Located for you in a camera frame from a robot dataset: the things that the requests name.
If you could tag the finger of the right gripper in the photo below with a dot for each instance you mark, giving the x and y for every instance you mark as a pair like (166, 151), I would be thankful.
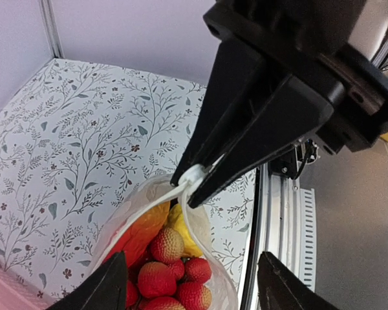
(236, 68)
(257, 132)

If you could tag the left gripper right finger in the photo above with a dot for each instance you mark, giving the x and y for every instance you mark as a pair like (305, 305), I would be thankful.
(280, 289)

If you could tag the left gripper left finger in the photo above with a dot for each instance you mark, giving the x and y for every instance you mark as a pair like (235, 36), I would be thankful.
(105, 289)

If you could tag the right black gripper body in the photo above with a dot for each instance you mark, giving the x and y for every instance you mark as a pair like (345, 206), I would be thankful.
(329, 46)

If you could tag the red lychee toy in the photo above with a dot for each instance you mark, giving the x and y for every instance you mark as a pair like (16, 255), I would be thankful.
(156, 279)

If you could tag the clear dotted zip bag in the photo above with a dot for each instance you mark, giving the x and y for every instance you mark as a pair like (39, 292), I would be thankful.
(202, 282)

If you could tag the yellow toy pear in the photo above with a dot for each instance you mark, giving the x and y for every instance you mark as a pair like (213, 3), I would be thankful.
(175, 220)

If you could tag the pink plastic basket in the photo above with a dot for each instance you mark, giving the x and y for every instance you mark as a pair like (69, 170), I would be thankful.
(17, 292)

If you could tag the floral table mat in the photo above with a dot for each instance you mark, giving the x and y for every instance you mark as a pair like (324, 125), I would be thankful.
(75, 142)

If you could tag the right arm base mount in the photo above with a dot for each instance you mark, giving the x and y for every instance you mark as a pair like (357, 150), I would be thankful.
(291, 164)

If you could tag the aluminium front rail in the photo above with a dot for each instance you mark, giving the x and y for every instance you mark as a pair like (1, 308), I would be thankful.
(283, 223)

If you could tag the left aluminium post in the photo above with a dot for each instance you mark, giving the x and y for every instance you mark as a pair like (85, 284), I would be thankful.
(50, 26)

